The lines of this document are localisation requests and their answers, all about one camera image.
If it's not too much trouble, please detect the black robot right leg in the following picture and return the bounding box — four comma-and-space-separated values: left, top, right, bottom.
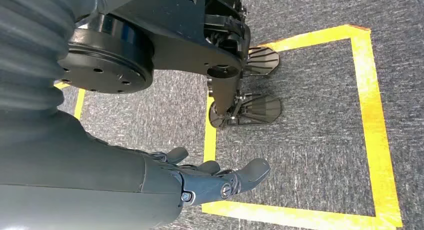
57, 0, 245, 123

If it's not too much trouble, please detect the black robot leg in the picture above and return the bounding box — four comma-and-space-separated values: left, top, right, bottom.
57, 0, 245, 123
203, 0, 252, 57

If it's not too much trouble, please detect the black robot right foot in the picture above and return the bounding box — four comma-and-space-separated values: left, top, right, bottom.
208, 94, 282, 129

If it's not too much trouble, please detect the black robot foot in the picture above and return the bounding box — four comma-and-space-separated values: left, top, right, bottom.
244, 45, 281, 78
208, 94, 282, 129

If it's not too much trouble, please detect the black robot left leg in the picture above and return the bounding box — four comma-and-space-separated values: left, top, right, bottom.
203, 0, 252, 57

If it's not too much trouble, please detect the black robot left foot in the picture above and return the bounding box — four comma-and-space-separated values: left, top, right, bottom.
244, 45, 281, 78

